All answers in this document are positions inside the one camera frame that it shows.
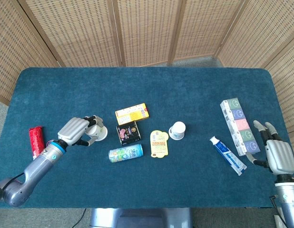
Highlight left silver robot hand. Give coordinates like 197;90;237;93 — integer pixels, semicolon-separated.
57;115;104;147

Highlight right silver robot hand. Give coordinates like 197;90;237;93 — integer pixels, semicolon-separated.
245;120;294;176

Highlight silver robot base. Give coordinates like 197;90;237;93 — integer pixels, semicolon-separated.
89;208;193;228

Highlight red snack packet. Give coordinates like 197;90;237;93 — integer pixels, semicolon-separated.
29;126;45;160

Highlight multicolour tissue pack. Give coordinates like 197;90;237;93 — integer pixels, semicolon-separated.
220;97;261;157

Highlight blue white toothpaste tube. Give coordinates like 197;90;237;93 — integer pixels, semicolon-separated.
209;135;248;176

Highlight black rectangular tin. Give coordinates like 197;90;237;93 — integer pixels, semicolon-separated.
116;120;142;146

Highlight light blue drink can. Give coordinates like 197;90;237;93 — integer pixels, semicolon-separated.
108;143;144;163

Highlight yellow cardboard box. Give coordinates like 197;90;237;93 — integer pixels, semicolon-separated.
115;102;150;126

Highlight yellow shaped card packet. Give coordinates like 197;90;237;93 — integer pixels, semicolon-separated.
150;129;169;159

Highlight blue table cloth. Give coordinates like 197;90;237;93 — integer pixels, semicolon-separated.
0;67;294;209

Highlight woven rattan folding screen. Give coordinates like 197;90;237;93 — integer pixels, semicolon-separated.
0;0;294;144

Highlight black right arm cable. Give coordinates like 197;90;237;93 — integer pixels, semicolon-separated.
269;195;288;228

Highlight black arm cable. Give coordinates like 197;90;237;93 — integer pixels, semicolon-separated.
269;195;288;228
1;172;26;190

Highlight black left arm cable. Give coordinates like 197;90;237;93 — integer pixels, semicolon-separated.
1;172;26;190

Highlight black floor cable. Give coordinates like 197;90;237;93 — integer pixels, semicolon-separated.
71;208;87;228

